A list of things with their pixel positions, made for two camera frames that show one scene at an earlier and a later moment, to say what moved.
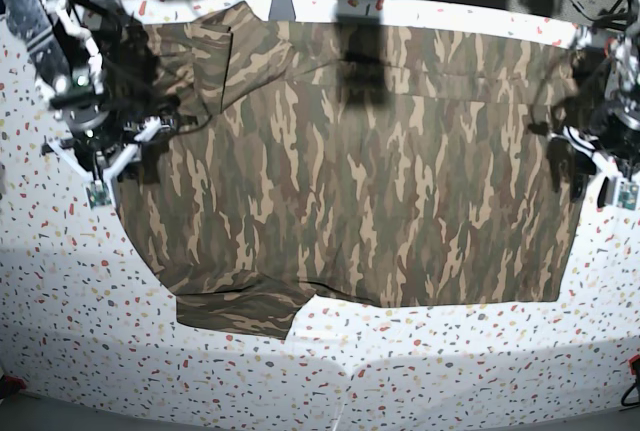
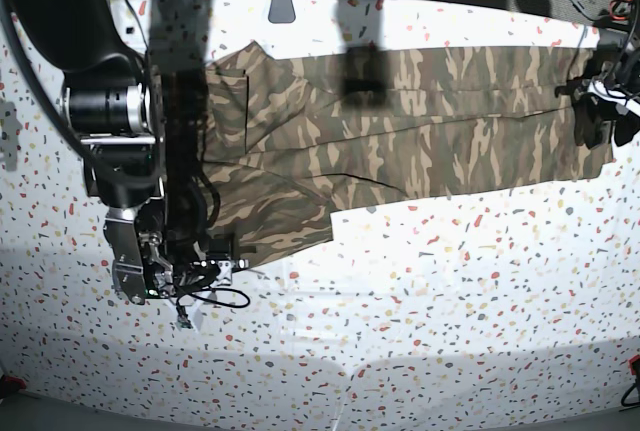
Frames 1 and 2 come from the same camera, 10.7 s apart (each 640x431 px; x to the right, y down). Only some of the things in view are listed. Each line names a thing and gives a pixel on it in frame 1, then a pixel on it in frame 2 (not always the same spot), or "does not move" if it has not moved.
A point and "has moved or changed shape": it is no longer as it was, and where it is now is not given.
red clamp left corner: (11, 384) does not move
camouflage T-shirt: (371, 165) has moved or changed shape
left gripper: (110, 143) → (149, 258)
